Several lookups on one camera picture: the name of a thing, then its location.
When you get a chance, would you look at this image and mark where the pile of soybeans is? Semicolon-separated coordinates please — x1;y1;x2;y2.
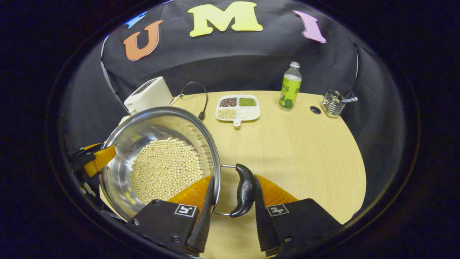
130;138;203;205

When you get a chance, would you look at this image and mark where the white toaster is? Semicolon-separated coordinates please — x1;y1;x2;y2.
124;77;174;115

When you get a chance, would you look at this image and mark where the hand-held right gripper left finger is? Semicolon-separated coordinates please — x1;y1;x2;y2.
126;175;216;256

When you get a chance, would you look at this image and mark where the green label drink bottle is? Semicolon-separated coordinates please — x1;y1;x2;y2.
279;62;302;111

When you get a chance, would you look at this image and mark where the black power cable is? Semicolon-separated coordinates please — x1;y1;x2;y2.
169;82;209;121

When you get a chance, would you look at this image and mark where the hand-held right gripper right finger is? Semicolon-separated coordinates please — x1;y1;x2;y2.
253;174;342;256

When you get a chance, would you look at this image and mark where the metal wire utensil holder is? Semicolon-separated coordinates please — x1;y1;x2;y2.
321;90;346;118

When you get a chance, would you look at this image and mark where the stainless steel pot black handle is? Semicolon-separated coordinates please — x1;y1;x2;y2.
99;106;256;221

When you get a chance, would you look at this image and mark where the white divided dish with beans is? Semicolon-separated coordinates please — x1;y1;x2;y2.
215;95;261;127

